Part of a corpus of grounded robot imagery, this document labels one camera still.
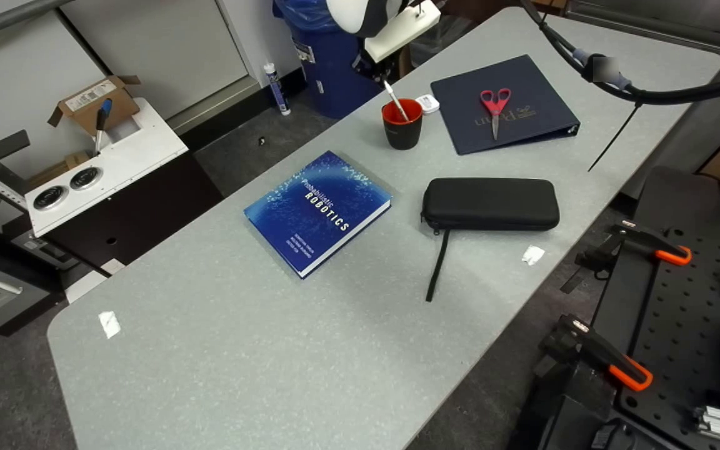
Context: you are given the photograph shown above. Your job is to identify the white pen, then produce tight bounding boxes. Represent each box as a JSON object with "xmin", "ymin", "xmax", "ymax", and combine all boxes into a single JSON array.
[{"xmin": 383, "ymin": 77, "xmax": 410, "ymax": 122}]

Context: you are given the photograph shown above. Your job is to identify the black and red mug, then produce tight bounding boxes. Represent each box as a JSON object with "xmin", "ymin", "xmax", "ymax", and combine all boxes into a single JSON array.
[{"xmin": 383, "ymin": 97, "xmax": 422, "ymax": 149}]

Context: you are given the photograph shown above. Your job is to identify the blue trash bin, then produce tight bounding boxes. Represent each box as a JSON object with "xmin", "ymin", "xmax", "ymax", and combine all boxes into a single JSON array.
[{"xmin": 273, "ymin": 0, "xmax": 380, "ymax": 119}]

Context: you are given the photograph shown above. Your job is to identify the white tape piece near edge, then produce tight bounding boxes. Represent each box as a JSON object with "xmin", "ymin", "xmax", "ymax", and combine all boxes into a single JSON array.
[{"xmin": 97, "ymin": 309, "xmax": 120, "ymax": 339}]

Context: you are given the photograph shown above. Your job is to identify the black perforated breadboard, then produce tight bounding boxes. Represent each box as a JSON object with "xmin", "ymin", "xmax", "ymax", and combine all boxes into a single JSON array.
[{"xmin": 620, "ymin": 229, "xmax": 720, "ymax": 447}]

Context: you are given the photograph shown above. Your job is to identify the lower orange handled clamp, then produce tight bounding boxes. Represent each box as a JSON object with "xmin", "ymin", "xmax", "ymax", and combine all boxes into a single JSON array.
[{"xmin": 543, "ymin": 315, "xmax": 656, "ymax": 393}]

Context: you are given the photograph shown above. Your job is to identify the upper orange handled clamp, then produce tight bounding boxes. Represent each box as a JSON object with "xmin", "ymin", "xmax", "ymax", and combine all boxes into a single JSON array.
[{"xmin": 575, "ymin": 219, "xmax": 693, "ymax": 270}]

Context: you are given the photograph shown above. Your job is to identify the black zipper pouch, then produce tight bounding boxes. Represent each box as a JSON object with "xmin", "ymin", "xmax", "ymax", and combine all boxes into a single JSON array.
[{"xmin": 420, "ymin": 177, "xmax": 560, "ymax": 300}]

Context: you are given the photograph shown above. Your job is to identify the black cable with connector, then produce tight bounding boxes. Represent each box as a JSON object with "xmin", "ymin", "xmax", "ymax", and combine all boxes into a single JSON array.
[{"xmin": 518, "ymin": 0, "xmax": 720, "ymax": 175}]

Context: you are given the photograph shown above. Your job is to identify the white side table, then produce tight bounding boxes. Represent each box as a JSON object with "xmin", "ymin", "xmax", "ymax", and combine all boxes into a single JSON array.
[{"xmin": 25, "ymin": 97, "xmax": 187, "ymax": 237}]

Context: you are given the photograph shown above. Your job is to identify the orange handled clamp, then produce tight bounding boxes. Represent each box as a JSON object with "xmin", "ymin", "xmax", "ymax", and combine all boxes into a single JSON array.
[
  {"xmin": 575, "ymin": 219, "xmax": 693, "ymax": 270},
  {"xmin": 543, "ymin": 315, "xmax": 656, "ymax": 393}
]

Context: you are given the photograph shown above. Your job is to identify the blue robotics book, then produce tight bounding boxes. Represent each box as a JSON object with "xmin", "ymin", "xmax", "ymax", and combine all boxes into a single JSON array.
[{"xmin": 245, "ymin": 149, "xmax": 392, "ymax": 279}]

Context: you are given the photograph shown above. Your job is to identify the red handled scissors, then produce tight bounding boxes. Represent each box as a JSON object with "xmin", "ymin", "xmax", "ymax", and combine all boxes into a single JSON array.
[{"xmin": 481, "ymin": 88, "xmax": 511, "ymax": 137}]

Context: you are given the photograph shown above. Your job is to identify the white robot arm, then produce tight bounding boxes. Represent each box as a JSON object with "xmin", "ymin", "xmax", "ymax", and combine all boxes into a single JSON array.
[{"xmin": 326, "ymin": 0, "xmax": 440, "ymax": 63}]

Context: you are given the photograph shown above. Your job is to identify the open cardboard box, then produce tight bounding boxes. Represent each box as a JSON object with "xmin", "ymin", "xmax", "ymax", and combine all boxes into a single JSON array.
[{"xmin": 48, "ymin": 74, "xmax": 140, "ymax": 137}]

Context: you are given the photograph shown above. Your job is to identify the dark navy folder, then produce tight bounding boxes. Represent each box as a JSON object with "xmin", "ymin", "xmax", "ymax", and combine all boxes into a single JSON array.
[{"xmin": 432, "ymin": 55, "xmax": 581, "ymax": 154}]

